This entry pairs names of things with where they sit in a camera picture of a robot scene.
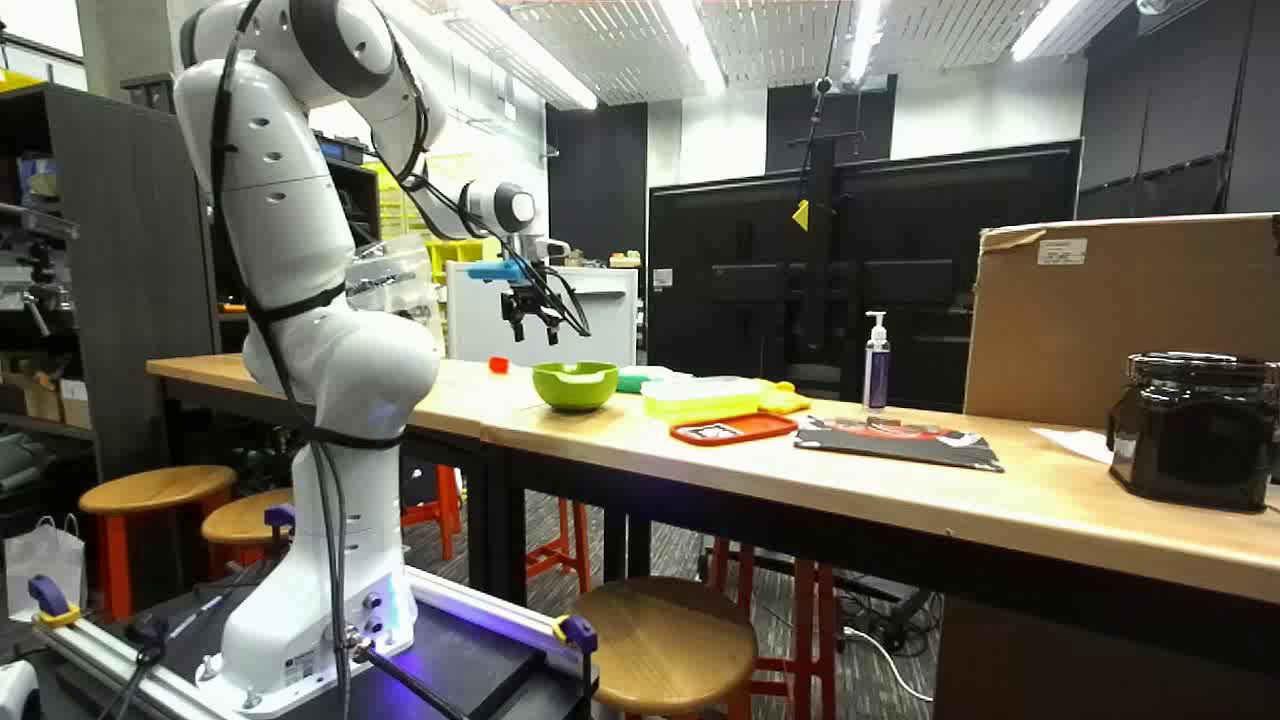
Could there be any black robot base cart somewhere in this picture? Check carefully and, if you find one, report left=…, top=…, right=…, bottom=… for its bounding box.
left=24, top=564, right=605, bottom=720

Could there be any black shelving unit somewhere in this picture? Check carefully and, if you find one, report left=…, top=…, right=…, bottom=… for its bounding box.
left=315, top=134, right=406, bottom=274

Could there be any white floor cable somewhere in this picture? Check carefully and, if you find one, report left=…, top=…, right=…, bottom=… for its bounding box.
left=835, top=625, right=937, bottom=709

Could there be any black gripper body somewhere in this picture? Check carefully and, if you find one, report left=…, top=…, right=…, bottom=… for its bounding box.
left=497, top=274, right=576, bottom=329

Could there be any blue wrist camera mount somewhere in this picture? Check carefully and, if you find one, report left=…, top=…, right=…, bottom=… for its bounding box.
left=463, top=256, right=538, bottom=288

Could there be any ceiling light strip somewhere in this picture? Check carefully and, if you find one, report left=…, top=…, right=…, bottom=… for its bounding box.
left=845, top=0, right=891, bottom=90
left=1010, top=0, right=1087, bottom=70
left=655, top=0, right=731, bottom=101
left=446, top=0, right=599, bottom=117

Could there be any green bowl with handle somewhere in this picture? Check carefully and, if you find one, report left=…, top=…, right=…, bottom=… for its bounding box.
left=528, top=355, right=620, bottom=417

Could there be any white paper sheet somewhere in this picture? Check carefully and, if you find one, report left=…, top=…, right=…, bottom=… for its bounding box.
left=1031, top=424, right=1115, bottom=473

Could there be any large cardboard box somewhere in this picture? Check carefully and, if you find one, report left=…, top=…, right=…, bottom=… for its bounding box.
left=961, top=212, right=1280, bottom=431

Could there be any dark grey shelving unit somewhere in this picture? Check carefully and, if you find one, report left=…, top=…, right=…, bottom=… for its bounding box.
left=0, top=81, right=225, bottom=485

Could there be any black monitor stand pole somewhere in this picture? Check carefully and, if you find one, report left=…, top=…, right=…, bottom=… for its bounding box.
left=797, top=75, right=857, bottom=397

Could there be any large black monitor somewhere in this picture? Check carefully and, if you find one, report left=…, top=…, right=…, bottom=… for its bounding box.
left=645, top=136, right=1085, bottom=414

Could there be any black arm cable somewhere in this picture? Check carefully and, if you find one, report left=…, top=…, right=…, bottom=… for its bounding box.
left=206, top=0, right=365, bottom=720

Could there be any purple pump sanitizer bottle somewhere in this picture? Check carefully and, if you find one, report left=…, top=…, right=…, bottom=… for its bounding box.
left=861, top=309, right=896, bottom=417

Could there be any round wooden stool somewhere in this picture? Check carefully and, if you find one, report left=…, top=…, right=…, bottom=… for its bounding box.
left=567, top=578, right=760, bottom=720
left=76, top=462, right=241, bottom=625
left=196, top=485, right=301, bottom=580

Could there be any orange legged stool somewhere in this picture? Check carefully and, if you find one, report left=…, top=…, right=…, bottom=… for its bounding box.
left=398, top=456, right=471, bottom=564
left=703, top=535, right=850, bottom=720
left=520, top=497, right=598, bottom=597

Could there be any black glossy jar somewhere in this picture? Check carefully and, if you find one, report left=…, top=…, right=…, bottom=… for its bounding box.
left=1103, top=347, right=1280, bottom=515

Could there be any white paper bag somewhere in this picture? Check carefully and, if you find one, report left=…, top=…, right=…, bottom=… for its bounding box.
left=0, top=515, right=94, bottom=622

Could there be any red lid with marker tag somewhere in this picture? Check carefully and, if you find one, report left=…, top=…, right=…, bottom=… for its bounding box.
left=670, top=414, right=800, bottom=451

